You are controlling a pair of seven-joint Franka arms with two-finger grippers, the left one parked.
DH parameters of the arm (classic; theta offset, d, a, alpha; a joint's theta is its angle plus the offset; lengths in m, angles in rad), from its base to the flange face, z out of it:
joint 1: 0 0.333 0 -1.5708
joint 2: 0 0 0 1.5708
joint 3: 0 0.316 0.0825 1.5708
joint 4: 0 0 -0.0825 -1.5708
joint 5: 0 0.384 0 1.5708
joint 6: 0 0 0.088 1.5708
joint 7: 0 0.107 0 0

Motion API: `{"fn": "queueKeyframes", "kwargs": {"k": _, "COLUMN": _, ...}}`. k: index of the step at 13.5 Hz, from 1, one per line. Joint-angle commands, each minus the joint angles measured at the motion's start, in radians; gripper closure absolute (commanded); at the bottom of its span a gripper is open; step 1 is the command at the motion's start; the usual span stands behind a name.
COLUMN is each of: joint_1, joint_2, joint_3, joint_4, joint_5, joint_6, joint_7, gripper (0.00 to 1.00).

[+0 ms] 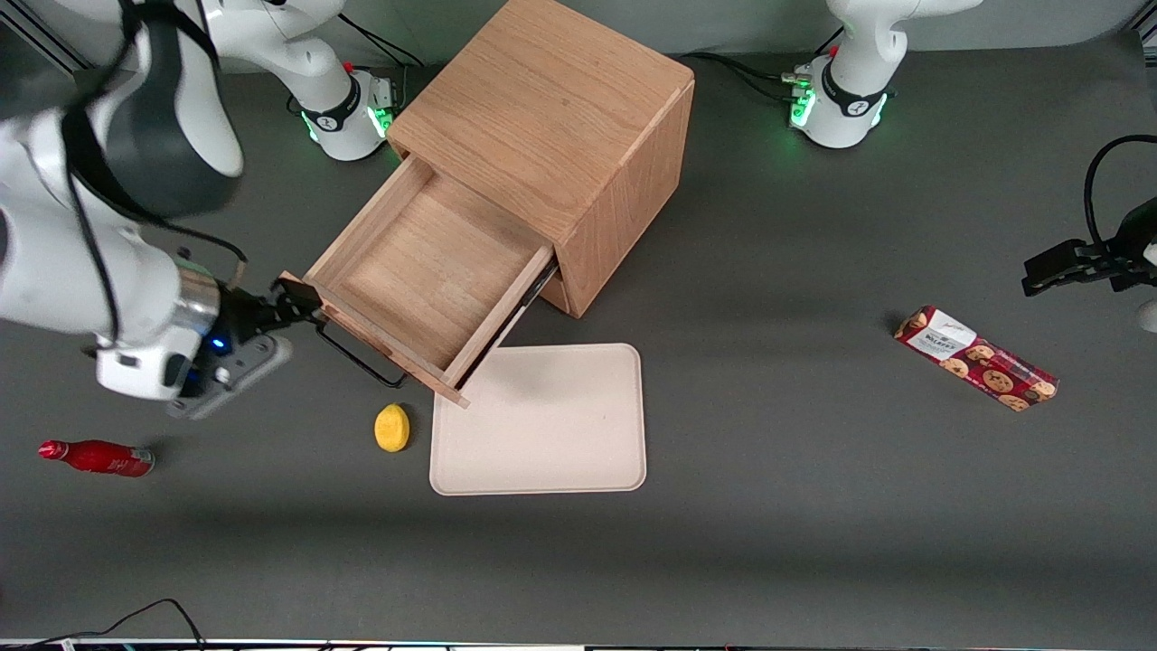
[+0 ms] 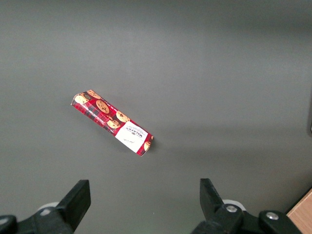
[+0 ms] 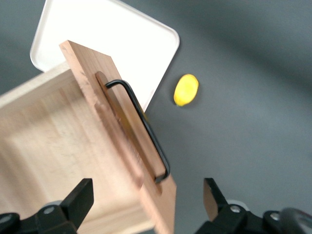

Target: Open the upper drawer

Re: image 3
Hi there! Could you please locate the black metal drawer handle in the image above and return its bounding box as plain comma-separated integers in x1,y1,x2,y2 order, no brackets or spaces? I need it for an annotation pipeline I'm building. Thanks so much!
104,79,171,184

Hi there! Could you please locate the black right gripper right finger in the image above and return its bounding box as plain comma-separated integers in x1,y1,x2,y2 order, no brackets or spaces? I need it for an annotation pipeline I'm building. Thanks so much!
195,177,283,234

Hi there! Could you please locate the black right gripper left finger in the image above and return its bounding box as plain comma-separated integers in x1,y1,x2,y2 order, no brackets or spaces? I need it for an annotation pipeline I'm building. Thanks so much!
0,178,95,234

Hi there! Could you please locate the yellow lemon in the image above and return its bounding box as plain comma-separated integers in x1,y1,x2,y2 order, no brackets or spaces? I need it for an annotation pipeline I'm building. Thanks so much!
173,74,199,107

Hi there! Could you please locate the wooden drawer with long handle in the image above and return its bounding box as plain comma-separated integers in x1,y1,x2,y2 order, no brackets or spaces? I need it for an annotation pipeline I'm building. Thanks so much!
0,40,177,234

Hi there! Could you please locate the cream rectangular plastic tray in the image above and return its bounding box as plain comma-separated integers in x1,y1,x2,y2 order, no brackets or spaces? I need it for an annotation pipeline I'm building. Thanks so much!
29,0,180,113

